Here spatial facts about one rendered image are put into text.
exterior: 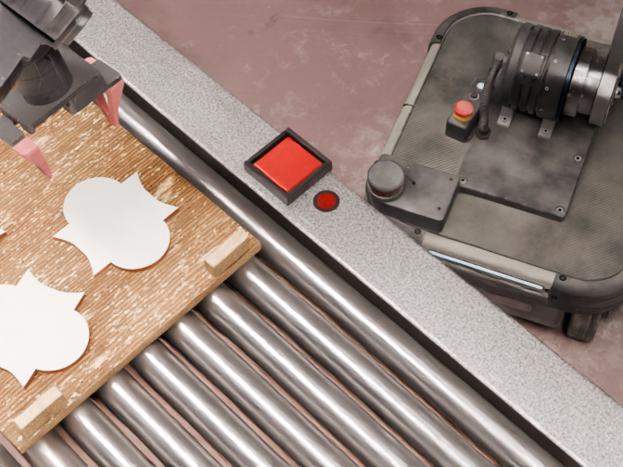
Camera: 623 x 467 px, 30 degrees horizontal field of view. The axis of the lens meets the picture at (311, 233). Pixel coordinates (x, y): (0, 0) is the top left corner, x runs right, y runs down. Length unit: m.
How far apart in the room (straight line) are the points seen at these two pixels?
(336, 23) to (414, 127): 0.58
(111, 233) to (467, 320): 0.42
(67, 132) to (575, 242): 1.07
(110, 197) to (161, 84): 0.20
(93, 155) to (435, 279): 0.44
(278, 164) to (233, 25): 1.44
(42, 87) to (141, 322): 0.28
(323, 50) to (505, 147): 0.66
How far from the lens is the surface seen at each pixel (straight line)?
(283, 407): 1.25
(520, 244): 2.17
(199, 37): 2.81
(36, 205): 1.40
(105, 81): 1.30
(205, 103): 1.48
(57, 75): 1.26
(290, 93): 2.68
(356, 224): 1.37
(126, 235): 1.35
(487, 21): 2.50
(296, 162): 1.40
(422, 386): 1.27
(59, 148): 1.45
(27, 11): 1.17
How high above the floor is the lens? 2.06
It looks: 57 degrees down
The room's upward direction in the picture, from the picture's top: 3 degrees counter-clockwise
